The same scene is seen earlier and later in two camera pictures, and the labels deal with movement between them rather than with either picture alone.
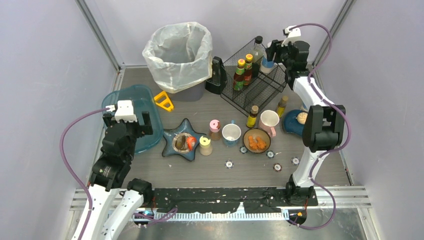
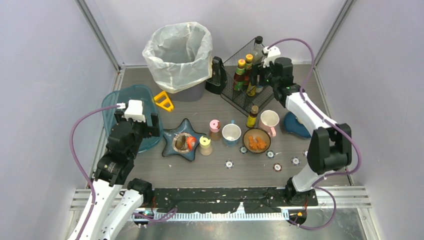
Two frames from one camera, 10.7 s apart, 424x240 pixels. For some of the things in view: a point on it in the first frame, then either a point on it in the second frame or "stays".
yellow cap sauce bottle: [248, 69] stays
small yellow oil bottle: [282, 105] to [251, 90]
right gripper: [276, 49] to [263, 69]
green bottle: [238, 75] stays
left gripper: [125, 124] stays
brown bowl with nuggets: [256, 140] stays
